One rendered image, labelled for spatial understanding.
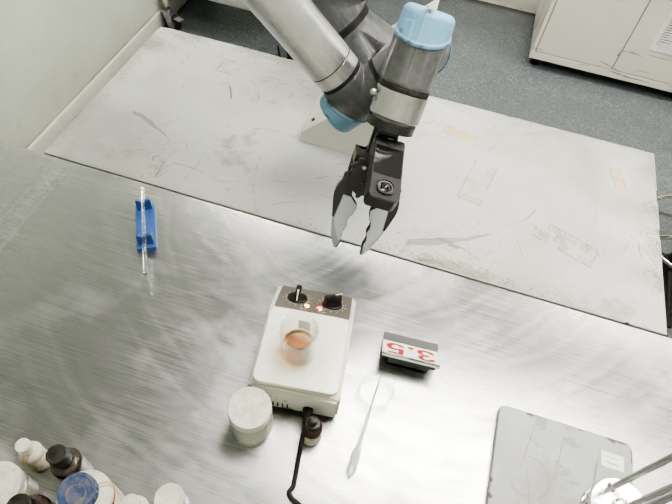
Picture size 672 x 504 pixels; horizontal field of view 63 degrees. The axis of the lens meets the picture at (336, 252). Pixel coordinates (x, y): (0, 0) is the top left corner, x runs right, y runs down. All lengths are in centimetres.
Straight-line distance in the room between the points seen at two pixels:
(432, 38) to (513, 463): 60
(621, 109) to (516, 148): 197
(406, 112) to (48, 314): 64
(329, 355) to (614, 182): 77
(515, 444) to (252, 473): 38
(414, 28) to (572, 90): 248
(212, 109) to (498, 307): 72
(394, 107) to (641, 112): 256
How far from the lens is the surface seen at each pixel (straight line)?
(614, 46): 321
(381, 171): 77
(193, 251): 100
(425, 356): 89
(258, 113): 125
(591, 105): 317
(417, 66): 78
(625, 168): 136
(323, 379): 78
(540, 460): 90
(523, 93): 307
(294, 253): 99
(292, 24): 84
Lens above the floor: 170
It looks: 53 degrees down
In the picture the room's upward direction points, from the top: 8 degrees clockwise
